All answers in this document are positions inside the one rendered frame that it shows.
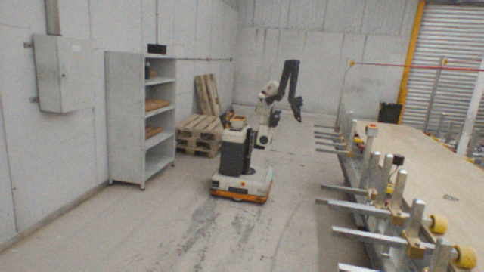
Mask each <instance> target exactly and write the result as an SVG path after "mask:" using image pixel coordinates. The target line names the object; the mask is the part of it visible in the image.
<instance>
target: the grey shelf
mask: <svg viewBox="0 0 484 272"><path fill-rule="evenodd" d="M104 52H105V76H106V80H107V121H108V145H109V168H110V186H113V185H114V183H113V180H118V181H125V182H130V183H135V184H140V182H141V191H144V190H145V188H144V182H145V181H146V180H147V179H148V178H149V177H150V176H151V175H153V174H154V173H156V172H158V171H159V170H160V169H162V168H163V167H164V166H166V165H167V164H169V163H170V162H171V161H172V167H174V166H175V119H176V90H177V61H178V56H172V55H160V54H146V53H129V52H128V51H104ZM144 62H148V63H150V70H154V71H156V76H155V77H150V79H144ZM174 64H175V77H174ZM173 96H174V105H173ZM145 98H150V99H153V98H156V99H157V100H159V99H165V100H168V101H169V102H170V105H169V106H168V107H164V108H161V109H158V110H154V111H150V112H144V99H145ZM173 108H174V109H173ZM146 125H151V126H153V127H154V128H157V127H159V126H161V127H162V128H163V130H162V131H161V132H160V133H158V134H156V135H154V136H152V137H150V138H148V139H147V140H144V127H145V126H146ZM172 129H173V131H172ZM172 136H173V140H172ZM111 139H112V143H111ZM148 149H149V154H148ZM173 160H174V161H173Z"/></svg>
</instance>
